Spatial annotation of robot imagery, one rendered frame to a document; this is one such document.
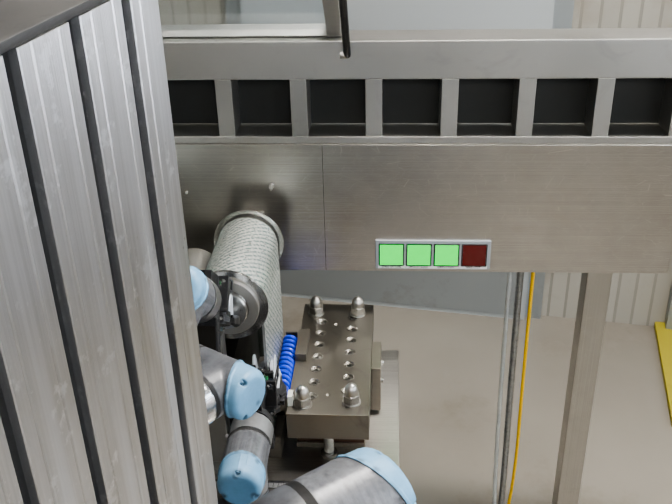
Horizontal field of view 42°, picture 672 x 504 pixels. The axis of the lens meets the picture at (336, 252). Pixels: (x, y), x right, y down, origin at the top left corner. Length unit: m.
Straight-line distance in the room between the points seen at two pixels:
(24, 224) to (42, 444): 0.09
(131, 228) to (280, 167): 1.44
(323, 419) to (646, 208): 0.80
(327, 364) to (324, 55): 0.63
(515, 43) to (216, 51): 0.58
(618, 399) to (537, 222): 1.72
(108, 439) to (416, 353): 3.26
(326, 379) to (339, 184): 0.41
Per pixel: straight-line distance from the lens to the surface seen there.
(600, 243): 1.94
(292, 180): 1.84
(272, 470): 1.78
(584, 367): 2.32
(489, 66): 1.76
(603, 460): 3.24
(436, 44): 1.74
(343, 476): 1.14
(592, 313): 2.23
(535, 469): 3.15
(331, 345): 1.88
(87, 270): 0.37
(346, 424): 1.71
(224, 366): 1.20
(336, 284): 3.93
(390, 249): 1.89
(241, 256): 1.65
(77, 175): 0.36
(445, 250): 1.90
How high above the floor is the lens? 2.10
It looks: 29 degrees down
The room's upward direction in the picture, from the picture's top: 2 degrees counter-clockwise
